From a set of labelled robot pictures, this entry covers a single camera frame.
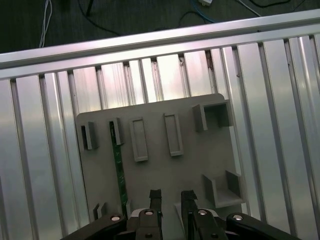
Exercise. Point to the green RAM stick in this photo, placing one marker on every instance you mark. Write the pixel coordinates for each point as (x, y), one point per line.
(120, 170)

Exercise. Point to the grey plastic parts rack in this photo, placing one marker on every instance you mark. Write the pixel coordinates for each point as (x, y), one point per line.
(160, 172)

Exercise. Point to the small white box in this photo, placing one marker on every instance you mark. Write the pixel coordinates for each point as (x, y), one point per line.
(206, 2)

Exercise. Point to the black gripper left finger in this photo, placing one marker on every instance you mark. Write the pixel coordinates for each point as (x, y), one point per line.
(155, 225)

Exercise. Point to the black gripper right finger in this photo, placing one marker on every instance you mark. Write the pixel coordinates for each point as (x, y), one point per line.
(200, 226)

